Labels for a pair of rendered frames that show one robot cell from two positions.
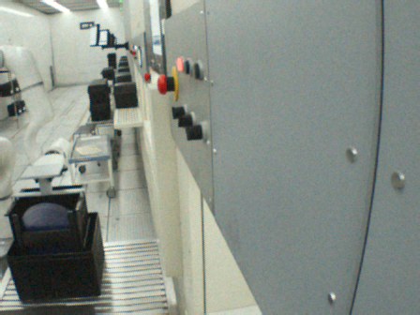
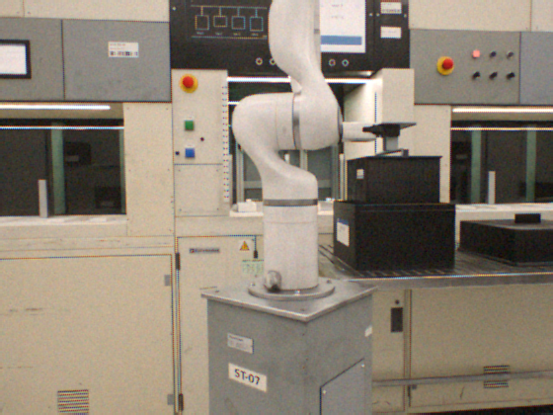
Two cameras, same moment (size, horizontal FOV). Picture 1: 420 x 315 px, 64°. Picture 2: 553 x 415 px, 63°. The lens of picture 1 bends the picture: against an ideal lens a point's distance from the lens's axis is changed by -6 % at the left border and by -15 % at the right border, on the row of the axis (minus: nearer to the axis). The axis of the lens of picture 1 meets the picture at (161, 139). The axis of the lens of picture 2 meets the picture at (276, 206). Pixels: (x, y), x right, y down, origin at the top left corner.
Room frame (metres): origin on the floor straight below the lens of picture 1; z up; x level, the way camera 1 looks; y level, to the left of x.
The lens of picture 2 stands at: (1.41, 1.67, 1.00)
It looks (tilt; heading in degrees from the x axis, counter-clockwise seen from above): 3 degrees down; 268
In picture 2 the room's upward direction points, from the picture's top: 1 degrees counter-clockwise
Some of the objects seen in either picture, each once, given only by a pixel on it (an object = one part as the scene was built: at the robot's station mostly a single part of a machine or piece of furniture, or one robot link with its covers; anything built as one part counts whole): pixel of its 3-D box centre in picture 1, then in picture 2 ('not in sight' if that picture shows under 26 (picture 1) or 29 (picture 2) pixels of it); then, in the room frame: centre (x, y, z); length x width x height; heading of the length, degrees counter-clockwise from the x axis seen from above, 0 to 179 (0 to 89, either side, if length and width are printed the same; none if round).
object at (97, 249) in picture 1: (59, 254); (388, 231); (1.05, 0.37, 0.85); 0.28 x 0.28 x 0.17; 4
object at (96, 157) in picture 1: (94, 164); not in sight; (3.83, 0.76, 0.24); 0.97 x 0.52 x 0.48; 7
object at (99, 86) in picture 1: (97, 92); not in sight; (5.19, 0.86, 0.85); 0.30 x 0.28 x 0.26; 4
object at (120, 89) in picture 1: (126, 95); not in sight; (4.14, 0.37, 0.93); 0.30 x 0.28 x 0.26; 2
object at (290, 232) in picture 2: (4, 216); (290, 247); (1.36, 0.70, 0.85); 0.19 x 0.19 x 0.18
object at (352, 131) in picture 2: (51, 164); (354, 131); (1.16, 0.38, 1.14); 0.11 x 0.10 x 0.07; 4
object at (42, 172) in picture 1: (51, 215); (389, 179); (1.05, 0.37, 1.00); 0.24 x 0.20 x 0.32; 94
